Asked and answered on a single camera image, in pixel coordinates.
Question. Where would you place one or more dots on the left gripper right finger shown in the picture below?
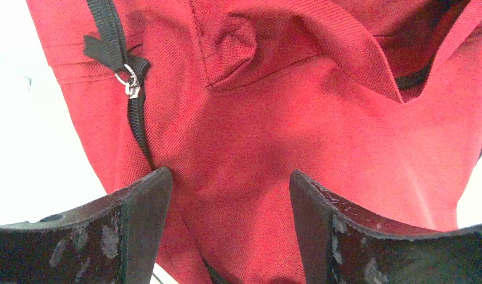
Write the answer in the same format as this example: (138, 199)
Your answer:
(342, 242)

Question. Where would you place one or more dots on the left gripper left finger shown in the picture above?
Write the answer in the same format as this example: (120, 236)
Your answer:
(113, 239)

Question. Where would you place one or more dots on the red backpack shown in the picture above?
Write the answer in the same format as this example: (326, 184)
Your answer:
(379, 101)

